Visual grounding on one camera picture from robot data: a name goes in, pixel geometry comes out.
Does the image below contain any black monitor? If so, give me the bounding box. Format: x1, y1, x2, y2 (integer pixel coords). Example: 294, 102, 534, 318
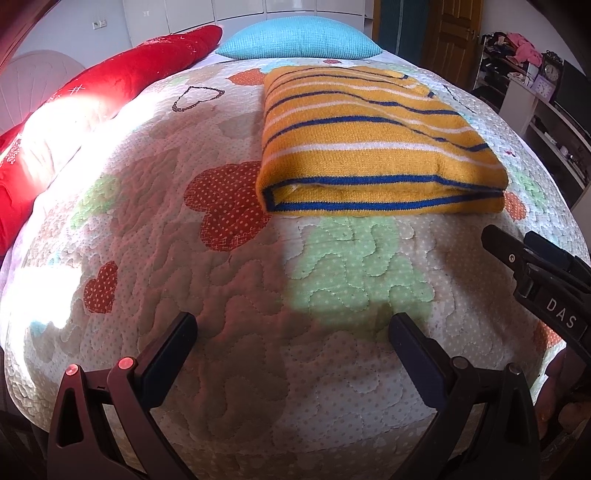
554, 60, 591, 121

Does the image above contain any yellow striped knit sweater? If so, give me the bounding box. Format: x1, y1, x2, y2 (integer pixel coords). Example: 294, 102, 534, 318
256, 66, 509, 217

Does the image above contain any white shelf unit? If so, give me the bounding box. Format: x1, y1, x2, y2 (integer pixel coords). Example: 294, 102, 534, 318
471, 32, 591, 208

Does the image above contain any light blue pillow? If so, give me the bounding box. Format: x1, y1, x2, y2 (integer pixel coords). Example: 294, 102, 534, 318
215, 16, 383, 61

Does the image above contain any pink cloth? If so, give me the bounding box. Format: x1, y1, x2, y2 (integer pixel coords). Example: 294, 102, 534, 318
508, 33, 543, 65

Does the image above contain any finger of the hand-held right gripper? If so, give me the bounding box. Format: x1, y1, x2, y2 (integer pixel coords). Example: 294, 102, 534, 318
481, 225, 539, 296
524, 231, 588, 278

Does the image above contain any red curtain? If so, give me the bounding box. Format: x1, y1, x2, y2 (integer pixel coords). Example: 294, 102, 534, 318
0, 0, 51, 70

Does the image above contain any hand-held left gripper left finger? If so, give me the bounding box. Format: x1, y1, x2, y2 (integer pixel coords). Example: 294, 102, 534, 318
47, 312, 198, 480

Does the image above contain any white headboard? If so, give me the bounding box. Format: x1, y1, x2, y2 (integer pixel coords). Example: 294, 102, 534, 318
0, 50, 86, 137

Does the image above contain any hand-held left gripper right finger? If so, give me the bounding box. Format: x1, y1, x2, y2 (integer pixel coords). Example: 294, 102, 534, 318
389, 312, 541, 480

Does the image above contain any person's right hand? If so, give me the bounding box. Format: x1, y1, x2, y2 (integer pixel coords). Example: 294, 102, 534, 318
538, 353, 591, 428

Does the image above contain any white wardrobe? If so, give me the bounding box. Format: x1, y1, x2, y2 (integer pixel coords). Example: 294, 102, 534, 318
122, 0, 375, 44

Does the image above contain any dark teal curtain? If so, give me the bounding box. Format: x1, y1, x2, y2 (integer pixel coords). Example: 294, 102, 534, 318
379, 0, 437, 65

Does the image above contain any brown wooden door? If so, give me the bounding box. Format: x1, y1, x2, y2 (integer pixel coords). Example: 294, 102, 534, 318
427, 0, 483, 90

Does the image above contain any black ornate clock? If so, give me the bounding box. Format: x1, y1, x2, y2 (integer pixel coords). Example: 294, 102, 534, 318
540, 51, 565, 84

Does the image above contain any heart print quilted bedspread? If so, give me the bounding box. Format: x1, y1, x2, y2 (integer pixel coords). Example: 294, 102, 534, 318
0, 51, 583, 480

